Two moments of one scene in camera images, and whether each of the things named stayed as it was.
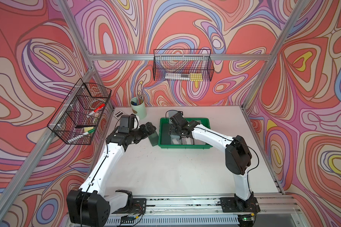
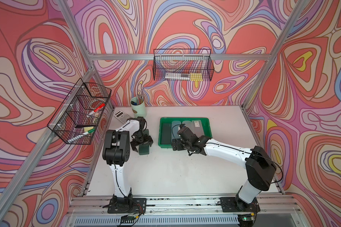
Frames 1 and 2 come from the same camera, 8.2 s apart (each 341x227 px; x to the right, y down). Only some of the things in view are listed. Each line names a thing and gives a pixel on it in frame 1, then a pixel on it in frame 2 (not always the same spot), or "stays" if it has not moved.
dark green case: (154, 139) -> (144, 149)
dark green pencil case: (166, 138) stays
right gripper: (172, 128) -> (176, 143)
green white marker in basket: (81, 135) stays
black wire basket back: (183, 65) stays
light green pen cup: (138, 106) stays
